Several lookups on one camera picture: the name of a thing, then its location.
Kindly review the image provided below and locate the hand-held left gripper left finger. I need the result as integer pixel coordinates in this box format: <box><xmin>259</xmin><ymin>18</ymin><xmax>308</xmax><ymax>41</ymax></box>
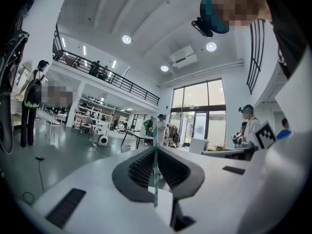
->
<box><xmin>33</xmin><ymin>146</ymin><xmax>169</xmax><ymax>234</ymax></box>

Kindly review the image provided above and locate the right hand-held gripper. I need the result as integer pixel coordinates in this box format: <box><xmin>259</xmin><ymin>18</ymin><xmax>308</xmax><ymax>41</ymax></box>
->
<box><xmin>201</xmin><ymin>120</ymin><xmax>277</xmax><ymax>161</ymax></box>

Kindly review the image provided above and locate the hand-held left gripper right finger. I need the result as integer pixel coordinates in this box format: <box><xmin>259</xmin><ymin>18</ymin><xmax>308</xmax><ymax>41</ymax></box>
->
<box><xmin>157</xmin><ymin>145</ymin><xmax>259</xmax><ymax>234</ymax></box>

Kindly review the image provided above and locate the white box appliance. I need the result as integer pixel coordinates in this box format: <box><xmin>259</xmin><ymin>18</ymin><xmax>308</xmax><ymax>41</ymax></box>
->
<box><xmin>189</xmin><ymin>137</ymin><xmax>209</xmax><ymax>155</ymax></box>

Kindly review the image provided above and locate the clothes rack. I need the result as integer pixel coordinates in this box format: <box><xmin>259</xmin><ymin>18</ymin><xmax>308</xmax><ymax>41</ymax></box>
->
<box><xmin>167</xmin><ymin>123</ymin><xmax>181</xmax><ymax>146</ymax></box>

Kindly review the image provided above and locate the white round appliance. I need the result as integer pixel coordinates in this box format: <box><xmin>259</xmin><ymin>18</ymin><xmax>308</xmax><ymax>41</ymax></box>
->
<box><xmin>97</xmin><ymin>135</ymin><xmax>110</xmax><ymax>147</ymax></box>

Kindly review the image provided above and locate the large glass window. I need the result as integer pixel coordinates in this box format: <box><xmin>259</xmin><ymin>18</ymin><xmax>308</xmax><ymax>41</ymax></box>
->
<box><xmin>170</xmin><ymin>78</ymin><xmax>228</xmax><ymax>146</ymax></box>

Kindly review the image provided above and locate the dark-legged table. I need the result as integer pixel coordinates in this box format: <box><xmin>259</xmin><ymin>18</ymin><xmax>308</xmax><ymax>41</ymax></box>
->
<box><xmin>120</xmin><ymin>130</ymin><xmax>156</xmax><ymax>149</ymax></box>

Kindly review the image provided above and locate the white shelving unit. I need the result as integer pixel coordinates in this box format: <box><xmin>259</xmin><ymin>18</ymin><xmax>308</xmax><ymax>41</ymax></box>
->
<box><xmin>77</xmin><ymin>96</ymin><xmax>116</xmax><ymax>134</ymax></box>

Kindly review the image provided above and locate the small white table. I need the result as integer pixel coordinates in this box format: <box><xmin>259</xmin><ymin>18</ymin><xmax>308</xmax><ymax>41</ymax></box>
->
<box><xmin>36</xmin><ymin>113</ymin><xmax>67</xmax><ymax>139</ymax></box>

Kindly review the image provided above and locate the white ceiling air conditioner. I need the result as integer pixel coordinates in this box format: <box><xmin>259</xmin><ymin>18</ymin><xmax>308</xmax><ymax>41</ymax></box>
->
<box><xmin>169</xmin><ymin>45</ymin><xmax>198</xmax><ymax>69</ymax></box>

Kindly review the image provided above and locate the black stair railing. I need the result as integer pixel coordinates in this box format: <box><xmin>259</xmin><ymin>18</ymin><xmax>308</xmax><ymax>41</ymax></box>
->
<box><xmin>246</xmin><ymin>18</ymin><xmax>266</xmax><ymax>95</ymax></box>

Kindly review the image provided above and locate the black balcony railing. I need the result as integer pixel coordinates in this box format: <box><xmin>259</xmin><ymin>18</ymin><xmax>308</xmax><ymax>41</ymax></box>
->
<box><xmin>52</xmin><ymin>49</ymin><xmax>161</xmax><ymax>107</ymax></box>

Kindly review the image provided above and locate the teal cap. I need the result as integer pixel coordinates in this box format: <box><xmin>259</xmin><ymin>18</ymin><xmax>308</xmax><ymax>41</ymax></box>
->
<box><xmin>199</xmin><ymin>0</ymin><xmax>231</xmax><ymax>34</ymax></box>

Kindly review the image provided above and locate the person's black shirt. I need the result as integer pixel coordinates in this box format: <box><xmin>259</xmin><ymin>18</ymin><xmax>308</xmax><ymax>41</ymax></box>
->
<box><xmin>263</xmin><ymin>0</ymin><xmax>308</xmax><ymax>79</ymax></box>

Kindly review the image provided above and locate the person's head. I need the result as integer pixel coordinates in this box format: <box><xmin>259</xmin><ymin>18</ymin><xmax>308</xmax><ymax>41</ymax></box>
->
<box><xmin>199</xmin><ymin>0</ymin><xmax>273</xmax><ymax>34</ymax></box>

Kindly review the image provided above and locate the white cable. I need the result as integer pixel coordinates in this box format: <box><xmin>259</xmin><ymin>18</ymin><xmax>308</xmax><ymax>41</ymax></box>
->
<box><xmin>87</xmin><ymin>141</ymin><xmax>108</xmax><ymax>158</ymax></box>

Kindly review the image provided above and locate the black cable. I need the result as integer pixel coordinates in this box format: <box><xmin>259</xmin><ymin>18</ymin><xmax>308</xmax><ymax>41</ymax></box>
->
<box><xmin>21</xmin><ymin>155</ymin><xmax>47</xmax><ymax>205</ymax></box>

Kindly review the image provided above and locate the black head-worn camera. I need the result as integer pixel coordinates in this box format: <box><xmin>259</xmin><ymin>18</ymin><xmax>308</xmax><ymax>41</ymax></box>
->
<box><xmin>191</xmin><ymin>17</ymin><xmax>214</xmax><ymax>38</ymax></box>

